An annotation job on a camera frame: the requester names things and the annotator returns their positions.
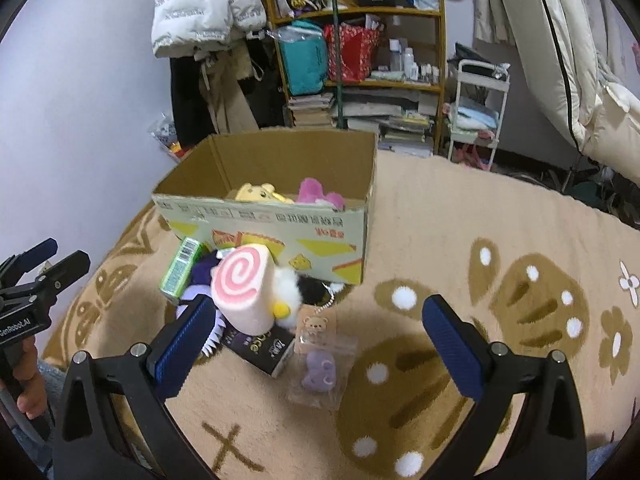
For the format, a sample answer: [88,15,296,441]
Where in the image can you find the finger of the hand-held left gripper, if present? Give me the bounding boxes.
[30,250,92,307]
[0,238,59,289]

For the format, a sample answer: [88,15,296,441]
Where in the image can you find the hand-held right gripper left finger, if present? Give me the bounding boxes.
[52,294,221,480]

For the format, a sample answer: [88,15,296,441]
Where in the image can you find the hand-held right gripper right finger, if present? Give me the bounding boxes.
[421,294,588,480]

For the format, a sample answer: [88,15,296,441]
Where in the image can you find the purple plush doll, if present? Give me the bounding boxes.
[175,250,231,361]

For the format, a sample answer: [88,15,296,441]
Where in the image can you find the black carton box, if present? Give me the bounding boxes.
[222,327,296,378]

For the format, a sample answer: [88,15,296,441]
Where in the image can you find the green carton box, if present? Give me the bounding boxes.
[159,236,208,303]

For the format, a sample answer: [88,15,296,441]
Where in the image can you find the pink swirl roll plush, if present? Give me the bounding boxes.
[210,242,281,333]

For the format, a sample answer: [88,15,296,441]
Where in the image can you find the white fluffy plush toy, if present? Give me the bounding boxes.
[267,265,333,322]

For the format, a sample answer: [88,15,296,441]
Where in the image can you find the printed cardboard box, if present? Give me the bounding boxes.
[151,131,379,286]

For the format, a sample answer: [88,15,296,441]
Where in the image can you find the person's left hand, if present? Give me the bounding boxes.
[12,340,49,418]

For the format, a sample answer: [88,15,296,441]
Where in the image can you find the beige printed blanket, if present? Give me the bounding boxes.
[40,152,640,480]

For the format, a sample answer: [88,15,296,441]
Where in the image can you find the bag of snacks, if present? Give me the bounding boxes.
[150,112,183,158]

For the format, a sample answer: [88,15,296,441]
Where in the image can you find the yellow plush toy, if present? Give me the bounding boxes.
[223,182,296,206]

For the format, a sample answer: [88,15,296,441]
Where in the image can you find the pink plush toy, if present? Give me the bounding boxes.
[295,176,347,211]

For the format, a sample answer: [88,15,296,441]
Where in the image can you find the dark hanging coat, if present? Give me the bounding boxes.
[170,35,286,148]

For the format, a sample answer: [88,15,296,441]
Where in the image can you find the white trolley cart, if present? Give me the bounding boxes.
[445,59,511,171]

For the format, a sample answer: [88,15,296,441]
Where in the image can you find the beige hanging trousers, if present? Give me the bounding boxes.
[200,50,261,136]

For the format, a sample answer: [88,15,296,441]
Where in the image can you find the wide pile of books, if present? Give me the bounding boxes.
[345,87,441,153]

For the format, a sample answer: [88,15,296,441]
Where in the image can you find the small stack of books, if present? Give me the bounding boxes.
[286,92,336,128]

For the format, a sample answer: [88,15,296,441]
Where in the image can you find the green pole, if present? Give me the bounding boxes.
[324,0,348,131]

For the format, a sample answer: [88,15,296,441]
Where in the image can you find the group of cosmetic bottles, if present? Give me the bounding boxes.
[387,37,441,83]

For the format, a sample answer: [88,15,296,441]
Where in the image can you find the white puffer jacket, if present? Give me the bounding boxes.
[151,0,268,58]

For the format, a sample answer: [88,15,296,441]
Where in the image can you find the wooden shelf rack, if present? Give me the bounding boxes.
[262,0,448,158]

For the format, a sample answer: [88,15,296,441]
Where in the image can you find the teal bag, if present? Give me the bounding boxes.
[277,20,331,97]

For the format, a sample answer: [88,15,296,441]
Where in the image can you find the red patterned bag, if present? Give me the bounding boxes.
[322,22,381,83]

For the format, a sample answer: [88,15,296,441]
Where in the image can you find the white mattress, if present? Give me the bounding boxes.
[522,0,640,183]

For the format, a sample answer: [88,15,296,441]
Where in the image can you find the white curtain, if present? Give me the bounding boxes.
[470,0,541,46]

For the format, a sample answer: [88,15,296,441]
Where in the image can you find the clear bear keychain packet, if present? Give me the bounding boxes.
[286,282,358,411]

